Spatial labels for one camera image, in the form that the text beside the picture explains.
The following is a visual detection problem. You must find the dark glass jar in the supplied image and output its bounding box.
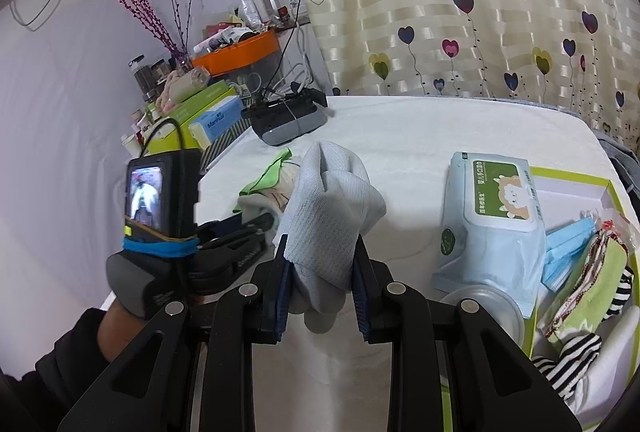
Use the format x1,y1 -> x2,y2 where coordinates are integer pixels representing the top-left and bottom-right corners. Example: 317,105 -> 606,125
129,56 -> 156,102

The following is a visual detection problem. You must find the black and grey headset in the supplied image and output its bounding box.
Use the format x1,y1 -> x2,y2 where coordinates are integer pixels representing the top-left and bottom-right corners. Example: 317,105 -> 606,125
241,86 -> 328,147

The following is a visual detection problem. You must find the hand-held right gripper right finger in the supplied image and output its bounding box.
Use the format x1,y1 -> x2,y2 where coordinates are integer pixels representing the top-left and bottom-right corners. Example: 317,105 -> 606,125
351,234 -> 583,432

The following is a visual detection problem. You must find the green sock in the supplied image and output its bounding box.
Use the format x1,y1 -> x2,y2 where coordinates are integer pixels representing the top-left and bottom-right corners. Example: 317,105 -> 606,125
239,148 -> 293,197

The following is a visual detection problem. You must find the lime green box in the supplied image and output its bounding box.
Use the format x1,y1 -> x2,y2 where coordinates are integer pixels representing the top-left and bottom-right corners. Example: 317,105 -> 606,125
145,112 -> 201,157

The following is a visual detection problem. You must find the orange tray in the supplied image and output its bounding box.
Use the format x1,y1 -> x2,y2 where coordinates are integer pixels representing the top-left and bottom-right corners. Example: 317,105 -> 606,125
191,30 -> 280,76

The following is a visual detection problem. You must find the white box with green edge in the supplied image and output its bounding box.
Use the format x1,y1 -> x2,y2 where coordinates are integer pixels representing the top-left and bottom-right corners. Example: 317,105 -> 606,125
520,166 -> 640,428

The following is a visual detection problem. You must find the black and white striped sock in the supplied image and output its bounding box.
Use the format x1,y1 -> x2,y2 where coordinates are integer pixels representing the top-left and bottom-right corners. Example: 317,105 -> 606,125
607,262 -> 635,315
531,333 -> 603,400

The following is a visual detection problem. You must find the person's left forearm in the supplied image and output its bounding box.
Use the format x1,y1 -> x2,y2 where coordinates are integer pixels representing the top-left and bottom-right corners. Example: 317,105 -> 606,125
0,302 -> 131,418

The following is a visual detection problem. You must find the white patterned sock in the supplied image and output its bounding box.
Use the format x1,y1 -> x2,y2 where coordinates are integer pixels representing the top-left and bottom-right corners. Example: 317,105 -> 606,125
235,162 -> 303,245

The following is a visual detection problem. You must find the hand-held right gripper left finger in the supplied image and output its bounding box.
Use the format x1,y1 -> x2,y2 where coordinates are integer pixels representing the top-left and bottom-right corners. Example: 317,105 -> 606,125
57,234 -> 291,432

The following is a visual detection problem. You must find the striped cardboard tray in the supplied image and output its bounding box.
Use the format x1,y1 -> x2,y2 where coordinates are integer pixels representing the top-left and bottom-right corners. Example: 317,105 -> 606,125
199,117 -> 253,175

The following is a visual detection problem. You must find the flat olive green box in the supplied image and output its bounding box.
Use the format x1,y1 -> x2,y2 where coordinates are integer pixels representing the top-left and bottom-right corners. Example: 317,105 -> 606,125
165,79 -> 241,127

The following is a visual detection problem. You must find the blue tissue pack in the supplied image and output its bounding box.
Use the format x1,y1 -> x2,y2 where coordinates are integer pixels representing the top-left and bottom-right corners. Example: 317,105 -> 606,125
187,96 -> 246,147

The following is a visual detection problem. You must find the blue face mask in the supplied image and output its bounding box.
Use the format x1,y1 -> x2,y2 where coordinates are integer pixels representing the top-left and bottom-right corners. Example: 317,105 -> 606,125
541,218 -> 608,293

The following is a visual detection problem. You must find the light blue sock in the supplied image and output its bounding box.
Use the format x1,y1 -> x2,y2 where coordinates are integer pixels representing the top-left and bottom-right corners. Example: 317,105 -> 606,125
274,140 -> 387,335

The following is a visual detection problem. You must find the heart print curtain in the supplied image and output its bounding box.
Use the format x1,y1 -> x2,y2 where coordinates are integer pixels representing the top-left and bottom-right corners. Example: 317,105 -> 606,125
270,0 -> 640,133

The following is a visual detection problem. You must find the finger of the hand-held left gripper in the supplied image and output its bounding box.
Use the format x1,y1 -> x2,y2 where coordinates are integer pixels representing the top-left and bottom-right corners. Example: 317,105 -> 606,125
197,215 -> 260,241
200,212 -> 276,263

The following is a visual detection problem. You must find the pink towel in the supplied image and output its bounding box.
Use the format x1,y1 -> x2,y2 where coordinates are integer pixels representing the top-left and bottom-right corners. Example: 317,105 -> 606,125
155,86 -> 177,113

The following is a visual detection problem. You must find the green cloth pouch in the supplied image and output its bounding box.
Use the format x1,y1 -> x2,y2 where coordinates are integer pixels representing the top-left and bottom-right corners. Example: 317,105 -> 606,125
542,209 -> 632,343

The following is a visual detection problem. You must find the wet wipes pack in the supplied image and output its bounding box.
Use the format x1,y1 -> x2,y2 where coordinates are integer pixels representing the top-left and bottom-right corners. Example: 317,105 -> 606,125
431,152 -> 547,317

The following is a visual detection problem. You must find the clear round lid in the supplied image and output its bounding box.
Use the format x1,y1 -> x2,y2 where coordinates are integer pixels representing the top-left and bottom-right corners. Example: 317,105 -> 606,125
440,284 -> 526,360

